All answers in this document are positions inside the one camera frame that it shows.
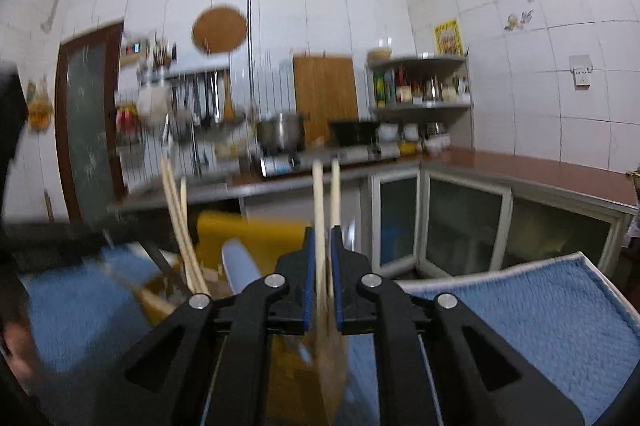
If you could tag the brown framed glass door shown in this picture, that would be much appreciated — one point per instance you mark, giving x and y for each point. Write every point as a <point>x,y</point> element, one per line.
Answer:
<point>87,121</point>

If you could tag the pile of dishes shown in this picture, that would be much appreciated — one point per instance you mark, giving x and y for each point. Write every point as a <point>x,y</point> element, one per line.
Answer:
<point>415,133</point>

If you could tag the steel cooking pot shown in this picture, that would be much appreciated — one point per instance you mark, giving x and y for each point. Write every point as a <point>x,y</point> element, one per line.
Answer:
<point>280,131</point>

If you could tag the blue textured towel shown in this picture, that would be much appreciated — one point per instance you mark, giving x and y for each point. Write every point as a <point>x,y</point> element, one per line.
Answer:
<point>525,331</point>

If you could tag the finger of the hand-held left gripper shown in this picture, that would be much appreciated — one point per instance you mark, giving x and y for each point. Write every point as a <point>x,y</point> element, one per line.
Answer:
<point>150,263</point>

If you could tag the yellow hanging ornament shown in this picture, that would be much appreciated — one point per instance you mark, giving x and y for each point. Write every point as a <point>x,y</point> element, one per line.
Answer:
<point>40,111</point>

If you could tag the light blue plastic spoon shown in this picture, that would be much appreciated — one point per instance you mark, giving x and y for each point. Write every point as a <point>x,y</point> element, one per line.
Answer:
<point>240,266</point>

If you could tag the brown kitchen counter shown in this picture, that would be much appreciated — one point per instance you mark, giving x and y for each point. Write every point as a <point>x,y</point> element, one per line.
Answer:
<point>525,173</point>

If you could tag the white wall socket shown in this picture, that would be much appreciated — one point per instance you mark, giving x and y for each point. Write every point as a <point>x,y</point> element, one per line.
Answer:
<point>581,71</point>

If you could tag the yellow wall poster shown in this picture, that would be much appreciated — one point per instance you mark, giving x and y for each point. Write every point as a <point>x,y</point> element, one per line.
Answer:
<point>448,37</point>

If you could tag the yellow slotted utensil holder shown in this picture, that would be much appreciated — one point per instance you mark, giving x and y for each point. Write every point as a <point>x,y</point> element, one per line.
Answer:
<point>260,236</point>

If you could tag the glass cabinet door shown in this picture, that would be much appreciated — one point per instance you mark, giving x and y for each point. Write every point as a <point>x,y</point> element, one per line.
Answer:
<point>465,221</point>
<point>397,221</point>
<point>560,231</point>

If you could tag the black wok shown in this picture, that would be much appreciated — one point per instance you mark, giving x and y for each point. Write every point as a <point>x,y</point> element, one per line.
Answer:
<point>352,132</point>

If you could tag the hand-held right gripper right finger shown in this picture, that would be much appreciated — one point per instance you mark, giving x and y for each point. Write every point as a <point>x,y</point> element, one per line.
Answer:
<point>336,286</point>

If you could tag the grey corner shelf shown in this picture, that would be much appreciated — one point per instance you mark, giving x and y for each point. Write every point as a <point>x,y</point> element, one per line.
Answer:
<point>425,62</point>

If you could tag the round woven mat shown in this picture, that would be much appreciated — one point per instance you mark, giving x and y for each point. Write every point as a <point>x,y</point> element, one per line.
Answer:
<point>220,28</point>

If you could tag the wall rack with hanging utensils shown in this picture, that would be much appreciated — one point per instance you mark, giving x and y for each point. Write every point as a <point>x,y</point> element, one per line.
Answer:
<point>195,101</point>

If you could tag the wooden cutting board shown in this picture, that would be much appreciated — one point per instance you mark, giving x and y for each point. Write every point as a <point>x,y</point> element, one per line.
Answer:
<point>325,91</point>

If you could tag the person's left hand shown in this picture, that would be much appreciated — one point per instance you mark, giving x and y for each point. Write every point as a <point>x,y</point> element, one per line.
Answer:
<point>20,351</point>

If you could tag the steel gas stove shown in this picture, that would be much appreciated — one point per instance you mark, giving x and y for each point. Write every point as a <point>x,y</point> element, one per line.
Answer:
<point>280,163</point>

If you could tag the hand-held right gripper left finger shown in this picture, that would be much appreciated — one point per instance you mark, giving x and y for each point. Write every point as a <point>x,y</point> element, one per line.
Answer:
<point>310,286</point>

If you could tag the row of condiment bottles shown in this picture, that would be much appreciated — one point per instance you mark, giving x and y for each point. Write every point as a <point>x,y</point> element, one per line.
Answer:
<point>400,88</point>

